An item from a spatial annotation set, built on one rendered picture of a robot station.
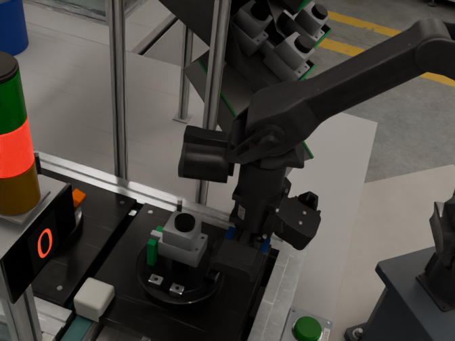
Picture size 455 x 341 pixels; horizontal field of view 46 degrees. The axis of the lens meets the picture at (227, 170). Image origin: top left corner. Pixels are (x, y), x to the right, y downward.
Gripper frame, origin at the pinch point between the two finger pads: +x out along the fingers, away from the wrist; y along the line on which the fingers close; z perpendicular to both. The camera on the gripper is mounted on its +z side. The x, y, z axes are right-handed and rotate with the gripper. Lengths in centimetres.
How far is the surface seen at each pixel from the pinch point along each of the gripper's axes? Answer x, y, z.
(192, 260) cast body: 4.4, -2.3, -7.5
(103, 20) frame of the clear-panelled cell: 20, 86, -72
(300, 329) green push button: 11.7, -2.4, 10.4
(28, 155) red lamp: -24.2, -18.8, -18.7
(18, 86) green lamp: -31.7, -18.5, -18.6
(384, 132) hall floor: 110, 200, 28
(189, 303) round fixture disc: 9.7, -5.9, -6.2
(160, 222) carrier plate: 11.4, 8.5, -17.6
